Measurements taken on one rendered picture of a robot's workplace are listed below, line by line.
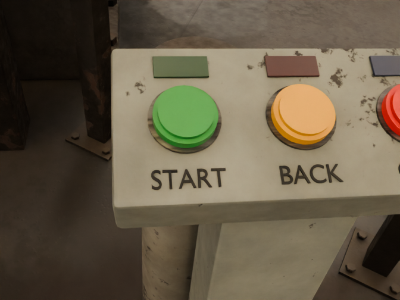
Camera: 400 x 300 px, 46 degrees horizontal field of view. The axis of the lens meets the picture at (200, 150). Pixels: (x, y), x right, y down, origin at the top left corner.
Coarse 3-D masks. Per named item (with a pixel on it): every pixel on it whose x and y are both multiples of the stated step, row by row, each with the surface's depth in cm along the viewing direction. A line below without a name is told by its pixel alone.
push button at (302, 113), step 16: (288, 96) 30; (304, 96) 30; (320, 96) 30; (272, 112) 30; (288, 112) 29; (304, 112) 29; (320, 112) 29; (288, 128) 29; (304, 128) 29; (320, 128) 29; (304, 144) 29
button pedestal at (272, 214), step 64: (128, 64) 31; (256, 64) 32; (320, 64) 32; (128, 128) 29; (256, 128) 30; (384, 128) 31; (128, 192) 27; (192, 192) 28; (256, 192) 28; (320, 192) 29; (384, 192) 29; (256, 256) 36; (320, 256) 37
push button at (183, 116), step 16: (160, 96) 29; (176, 96) 29; (192, 96) 29; (208, 96) 29; (160, 112) 28; (176, 112) 28; (192, 112) 28; (208, 112) 29; (160, 128) 28; (176, 128) 28; (192, 128) 28; (208, 128) 28; (176, 144) 28; (192, 144) 28
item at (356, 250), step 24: (72, 0) 85; (96, 0) 84; (96, 24) 87; (96, 48) 90; (96, 72) 94; (96, 96) 99; (96, 120) 104; (72, 144) 109; (96, 144) 108; (360, 240) 96; (384, 240) 85; (360, 264) 92; (384, 264) 88; (384, 288) 89
